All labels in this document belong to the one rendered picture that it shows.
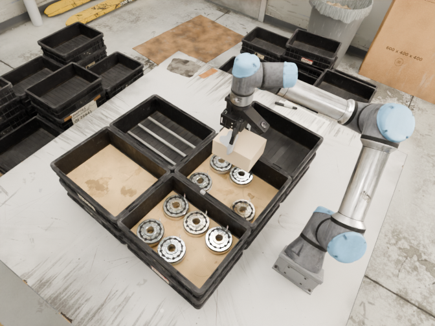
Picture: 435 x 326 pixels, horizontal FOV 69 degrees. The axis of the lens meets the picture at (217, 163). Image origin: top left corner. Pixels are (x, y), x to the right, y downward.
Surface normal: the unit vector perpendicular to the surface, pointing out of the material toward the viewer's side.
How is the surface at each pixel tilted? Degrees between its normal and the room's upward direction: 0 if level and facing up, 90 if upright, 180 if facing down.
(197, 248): 0
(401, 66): 75
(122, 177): 0
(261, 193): 0
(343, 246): 56
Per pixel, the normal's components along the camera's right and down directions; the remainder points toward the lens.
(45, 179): 0.07, -0.61
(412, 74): -0.50, 0.42
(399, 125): 0.14, 0.06
